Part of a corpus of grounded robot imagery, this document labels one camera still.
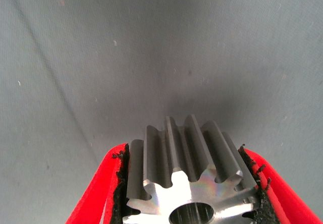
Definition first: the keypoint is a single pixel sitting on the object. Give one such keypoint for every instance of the large steel gear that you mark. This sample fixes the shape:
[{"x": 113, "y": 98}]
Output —
[{"x": 186, "y": 183}]

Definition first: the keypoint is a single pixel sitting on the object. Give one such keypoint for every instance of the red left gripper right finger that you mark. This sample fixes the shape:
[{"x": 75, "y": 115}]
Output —
[{"x": 282, "y": 198}]

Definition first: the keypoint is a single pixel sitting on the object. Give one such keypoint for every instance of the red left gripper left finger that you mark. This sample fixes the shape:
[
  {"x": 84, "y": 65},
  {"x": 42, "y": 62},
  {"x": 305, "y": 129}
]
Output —
[{"x": 101, "y": 191}]

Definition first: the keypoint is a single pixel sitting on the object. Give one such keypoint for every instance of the dark grey table cloth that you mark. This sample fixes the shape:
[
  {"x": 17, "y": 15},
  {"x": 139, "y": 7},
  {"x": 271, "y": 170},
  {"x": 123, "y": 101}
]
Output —
[{"x": 126, "y": 57}]

